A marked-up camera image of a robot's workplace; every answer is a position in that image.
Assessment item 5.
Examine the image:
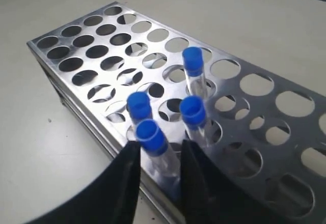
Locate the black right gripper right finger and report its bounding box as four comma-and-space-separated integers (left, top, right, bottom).
180, 141, 275, 223

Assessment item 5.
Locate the blue capped tube back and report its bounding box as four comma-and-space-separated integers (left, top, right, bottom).
182, 46, 208, 99

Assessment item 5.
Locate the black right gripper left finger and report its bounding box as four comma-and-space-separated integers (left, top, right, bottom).
32, 141, 141, 223

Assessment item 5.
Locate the stainless steel test tube rack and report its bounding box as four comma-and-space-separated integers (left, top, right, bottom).
27, 2, 325, 223

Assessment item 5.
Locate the blue capped tube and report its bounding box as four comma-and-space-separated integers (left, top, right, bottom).
127, 92, 153, 127
182, 46, 208, 99
135, 119, 180, 201
179, 95, 212, 148

